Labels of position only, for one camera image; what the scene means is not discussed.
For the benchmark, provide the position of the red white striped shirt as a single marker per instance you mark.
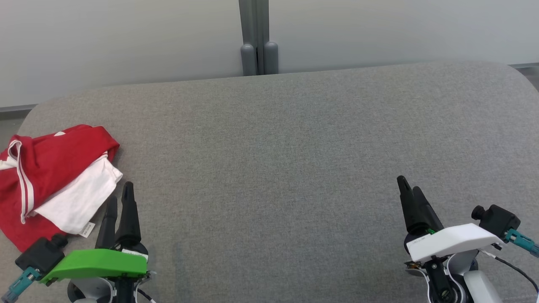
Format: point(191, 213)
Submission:
point(50, 176)

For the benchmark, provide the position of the grey partition bottom rail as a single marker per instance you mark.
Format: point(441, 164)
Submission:
point(526, 66)
point(17, 108)

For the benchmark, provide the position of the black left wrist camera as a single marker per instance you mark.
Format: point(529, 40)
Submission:
point(40, 254)

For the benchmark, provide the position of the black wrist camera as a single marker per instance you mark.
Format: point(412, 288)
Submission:
point(40, 254)
point(499, 219)

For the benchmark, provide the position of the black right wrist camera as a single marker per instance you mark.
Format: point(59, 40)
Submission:
point(499, 219)

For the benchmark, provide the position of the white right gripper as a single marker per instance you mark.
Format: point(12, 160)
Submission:
point(454, 240)

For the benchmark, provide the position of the grey fabric sofa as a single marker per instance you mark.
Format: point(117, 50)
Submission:
point(269, 168)

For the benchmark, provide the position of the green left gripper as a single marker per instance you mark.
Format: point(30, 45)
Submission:
point(97, 263)

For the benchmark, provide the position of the grey partition post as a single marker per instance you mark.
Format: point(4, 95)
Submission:
point(259, 38)

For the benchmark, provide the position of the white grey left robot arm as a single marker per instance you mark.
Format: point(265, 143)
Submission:
point(94, 290)

